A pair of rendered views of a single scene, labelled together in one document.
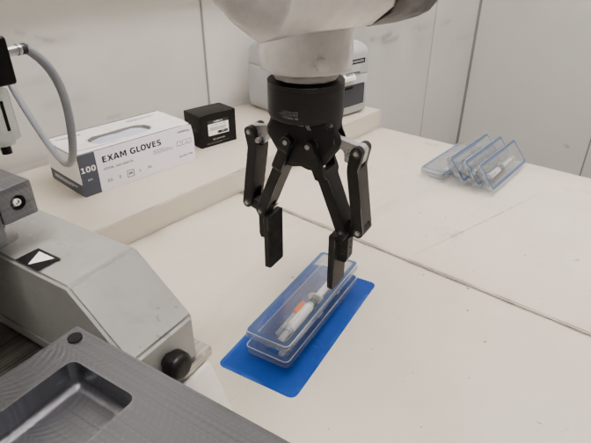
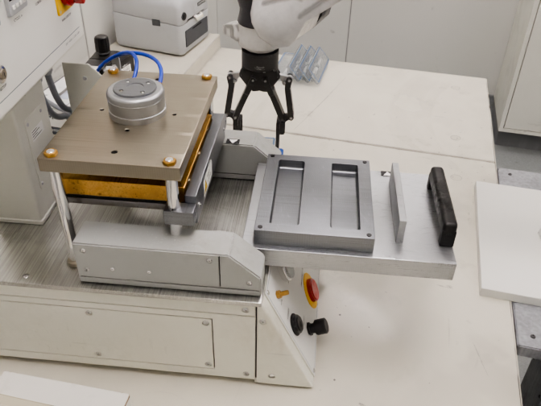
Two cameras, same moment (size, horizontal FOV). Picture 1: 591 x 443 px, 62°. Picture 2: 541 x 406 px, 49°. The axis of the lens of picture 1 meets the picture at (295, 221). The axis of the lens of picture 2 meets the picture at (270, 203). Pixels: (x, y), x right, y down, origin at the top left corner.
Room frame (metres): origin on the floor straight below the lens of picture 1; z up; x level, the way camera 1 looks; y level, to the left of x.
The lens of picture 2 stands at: (-0.55, 0.48, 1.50)
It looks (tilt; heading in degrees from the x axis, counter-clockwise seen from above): 36 degrees down; 333
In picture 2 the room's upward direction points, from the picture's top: 1 degrees clockwise
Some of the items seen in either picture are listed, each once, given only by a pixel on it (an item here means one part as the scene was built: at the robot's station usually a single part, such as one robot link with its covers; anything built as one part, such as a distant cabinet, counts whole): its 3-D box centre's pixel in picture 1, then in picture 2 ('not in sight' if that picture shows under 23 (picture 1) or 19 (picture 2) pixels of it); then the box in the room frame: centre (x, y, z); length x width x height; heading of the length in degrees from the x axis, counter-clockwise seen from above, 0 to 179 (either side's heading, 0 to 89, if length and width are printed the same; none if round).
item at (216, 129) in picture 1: (210, 125); (116, 69); (1.00, 0.18, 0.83); 0.09 x 0.06 x 0.07; 132
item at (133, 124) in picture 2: not in sight; (122, 120); (0.23, 0.33, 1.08); 0.31 x 0.24 x 0.13; 148
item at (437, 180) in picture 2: not in sight; (441, 204); (-0.03, -0.06, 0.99); 0.15 x 0.02 x 0.04; 148
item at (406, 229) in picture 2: not in sight; (346, 207); (0.04, 0.05, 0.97); 0.30 x 0.22 x 0.08; 58
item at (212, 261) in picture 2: not in sight; (171, 258); (0.05, 0.33, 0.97); 0.25 x 0.05 x 0.07; 58
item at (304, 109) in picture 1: (305, 121); (259, 68); (0.48, -0.01, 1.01); 0.08 x 0.08 x 0.09
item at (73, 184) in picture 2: not in sight; (143, 136); (0.21, 0.31, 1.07); 0.22 x 0.17 x 0.10; 148
